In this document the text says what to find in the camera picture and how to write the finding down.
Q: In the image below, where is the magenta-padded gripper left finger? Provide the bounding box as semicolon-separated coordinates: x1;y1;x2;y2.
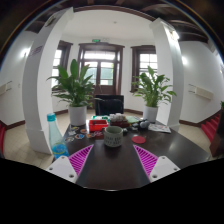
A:
45;143;96;184

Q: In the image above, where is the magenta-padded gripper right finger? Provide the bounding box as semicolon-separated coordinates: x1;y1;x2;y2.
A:
131;143;181;184

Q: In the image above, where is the clear bottle with teal cap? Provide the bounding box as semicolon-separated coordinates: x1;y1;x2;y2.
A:
46;112;70;160

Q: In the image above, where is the flat round red coaster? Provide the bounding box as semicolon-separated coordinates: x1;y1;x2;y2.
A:
131;134;147;145

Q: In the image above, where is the printed magazine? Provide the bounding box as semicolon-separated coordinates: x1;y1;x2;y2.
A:
147;122;172;134

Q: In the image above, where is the dark grey round object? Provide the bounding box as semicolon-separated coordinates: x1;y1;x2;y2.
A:
138;119;151;130

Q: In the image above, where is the red plastic box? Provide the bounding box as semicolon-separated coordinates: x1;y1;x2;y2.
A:
88;119;110;133

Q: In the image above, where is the broad-leaf plant in white pot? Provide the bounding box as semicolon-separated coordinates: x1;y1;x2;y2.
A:
130;65;178;124
46;59;101;127

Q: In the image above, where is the green book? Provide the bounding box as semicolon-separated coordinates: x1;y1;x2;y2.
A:
125;115;141;124

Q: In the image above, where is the grey slotted mug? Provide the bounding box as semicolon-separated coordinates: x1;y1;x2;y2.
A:
103;125;124;148

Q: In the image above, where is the green and white box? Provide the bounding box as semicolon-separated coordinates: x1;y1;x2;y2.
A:
91;114;111;122

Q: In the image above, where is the red carpeted staircase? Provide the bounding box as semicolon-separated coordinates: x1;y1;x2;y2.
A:
200;112;223;143
0;121;7;158

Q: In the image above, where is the dark wooden glazed door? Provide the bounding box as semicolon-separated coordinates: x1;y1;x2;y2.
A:
77;42;125;96

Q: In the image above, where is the dark framed window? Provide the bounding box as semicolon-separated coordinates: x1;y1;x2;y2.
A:
51;40;74;91
130;45;158;94

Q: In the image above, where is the dark wooden stair post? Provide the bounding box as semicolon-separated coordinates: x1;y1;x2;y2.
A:
209;118;224;158

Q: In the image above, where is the white wall radiator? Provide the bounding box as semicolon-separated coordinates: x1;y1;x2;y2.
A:
188;83;214;100
0;80;13;97

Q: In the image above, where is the glowing wall lamp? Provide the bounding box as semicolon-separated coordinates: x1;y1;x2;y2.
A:
20;47;31;58
179;55;189;66

